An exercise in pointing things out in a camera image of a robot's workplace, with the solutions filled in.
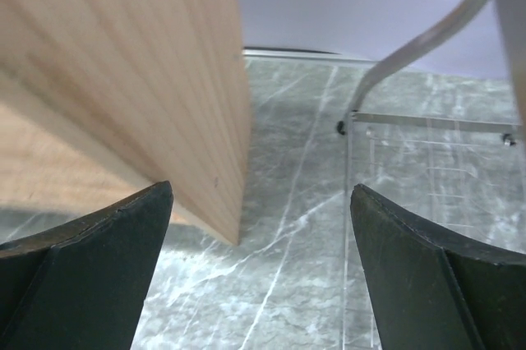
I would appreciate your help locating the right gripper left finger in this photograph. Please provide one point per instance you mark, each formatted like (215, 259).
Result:
(82, 284)

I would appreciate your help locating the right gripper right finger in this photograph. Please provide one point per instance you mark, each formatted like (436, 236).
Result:
(433, 288)

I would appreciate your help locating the wooden two-tier shelf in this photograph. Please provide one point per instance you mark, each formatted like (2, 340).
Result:
(100, 98)

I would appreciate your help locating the metal dish rack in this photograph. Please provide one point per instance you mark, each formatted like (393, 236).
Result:
(451, 153)

